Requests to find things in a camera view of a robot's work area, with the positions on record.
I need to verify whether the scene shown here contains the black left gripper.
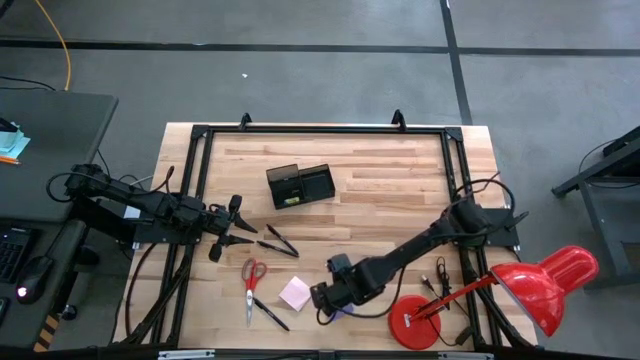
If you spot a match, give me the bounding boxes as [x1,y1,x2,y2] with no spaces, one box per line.
[199,194,259,263]

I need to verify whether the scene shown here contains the purple sticky note pad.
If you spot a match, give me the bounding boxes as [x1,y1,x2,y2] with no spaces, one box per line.
[330,303,357,322]

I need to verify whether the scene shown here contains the red handled scissors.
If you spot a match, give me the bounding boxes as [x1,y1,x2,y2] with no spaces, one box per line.
[240,257,269,330]

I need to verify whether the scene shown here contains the black pen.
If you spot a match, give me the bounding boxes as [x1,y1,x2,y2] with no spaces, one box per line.
[252,297,291,333]
[264,223,300,257]
[256,240,300,259]

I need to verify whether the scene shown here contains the pink sticky note pad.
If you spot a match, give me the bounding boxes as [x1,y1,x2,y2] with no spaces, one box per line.
[278,275,314,313]

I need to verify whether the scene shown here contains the black mesh desk organizer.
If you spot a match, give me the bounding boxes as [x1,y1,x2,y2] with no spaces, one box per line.
[265,163,337,211]

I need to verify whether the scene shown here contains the black rig crossbar silver brackets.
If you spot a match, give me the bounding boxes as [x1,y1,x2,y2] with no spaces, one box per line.
[0,344,640,360]

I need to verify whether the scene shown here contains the grey side desk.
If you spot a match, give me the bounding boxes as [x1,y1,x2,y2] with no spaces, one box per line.
[0,88,120,351]

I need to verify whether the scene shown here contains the red desk lamp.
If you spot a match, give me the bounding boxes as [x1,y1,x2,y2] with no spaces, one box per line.
[387,244,600,351]

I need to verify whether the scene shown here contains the black computer mouse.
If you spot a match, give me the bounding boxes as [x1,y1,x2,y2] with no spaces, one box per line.
[14,255,55,305]

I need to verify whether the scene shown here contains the black keyboard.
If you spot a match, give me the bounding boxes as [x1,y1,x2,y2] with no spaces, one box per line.
[0,227,32,284]

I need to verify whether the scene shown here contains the light blue paper stack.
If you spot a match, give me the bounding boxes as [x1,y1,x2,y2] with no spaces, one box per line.
[0,122,32,160]

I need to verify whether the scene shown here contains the black metal side table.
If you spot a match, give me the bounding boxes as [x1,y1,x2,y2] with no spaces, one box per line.
[551,124,640,291]

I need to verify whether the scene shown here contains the black lamp power cord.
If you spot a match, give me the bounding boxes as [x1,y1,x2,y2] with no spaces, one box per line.
[418,255,475,348]

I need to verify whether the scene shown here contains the black metal table frame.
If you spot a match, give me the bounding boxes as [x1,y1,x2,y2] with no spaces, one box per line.
[112,108,539,351]

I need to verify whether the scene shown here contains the yellow cable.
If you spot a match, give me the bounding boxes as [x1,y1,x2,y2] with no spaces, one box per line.
[33,0,73,92]

